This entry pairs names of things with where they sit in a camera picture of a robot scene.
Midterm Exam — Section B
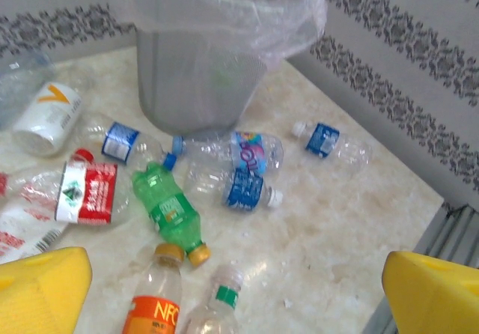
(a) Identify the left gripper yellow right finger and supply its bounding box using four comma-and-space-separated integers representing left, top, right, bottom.
381, 250, 479, 334

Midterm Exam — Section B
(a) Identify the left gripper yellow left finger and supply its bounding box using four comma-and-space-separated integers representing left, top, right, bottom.
0, 246, 93, 334

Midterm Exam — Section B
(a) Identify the red label clear bottle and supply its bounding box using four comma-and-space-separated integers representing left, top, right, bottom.
18, 148, 132, 227

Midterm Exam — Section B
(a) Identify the green bottle yellow cap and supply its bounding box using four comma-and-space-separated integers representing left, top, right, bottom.
129, 160, 211, 267

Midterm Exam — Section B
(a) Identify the clear bottle green neck ring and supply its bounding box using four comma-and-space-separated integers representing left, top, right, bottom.
174, 262, 245, 334

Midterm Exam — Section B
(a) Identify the white label orange V bottle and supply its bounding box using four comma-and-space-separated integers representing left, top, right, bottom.
11, 82, 84, 158

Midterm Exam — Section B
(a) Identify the small blue label white-cap bottle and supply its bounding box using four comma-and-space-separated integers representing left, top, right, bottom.
291, 120, 375, 176

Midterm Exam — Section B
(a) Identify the clear bottle purple band label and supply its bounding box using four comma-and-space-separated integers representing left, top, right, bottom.
0, 51, 57, 129

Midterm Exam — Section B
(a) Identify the colourful label blue cap bottle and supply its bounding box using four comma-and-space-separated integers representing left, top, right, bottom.
171, 130, 285, 174

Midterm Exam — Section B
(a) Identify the grey metal mesh bin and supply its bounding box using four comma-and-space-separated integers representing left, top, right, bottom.
135, 0, 323, 133

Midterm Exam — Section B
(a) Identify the clear plastic bin liner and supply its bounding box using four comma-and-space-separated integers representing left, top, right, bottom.
121, 0, 329, 73

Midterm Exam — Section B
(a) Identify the aluminium right side rail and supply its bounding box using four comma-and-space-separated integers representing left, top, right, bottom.
361, 201, 479, 334

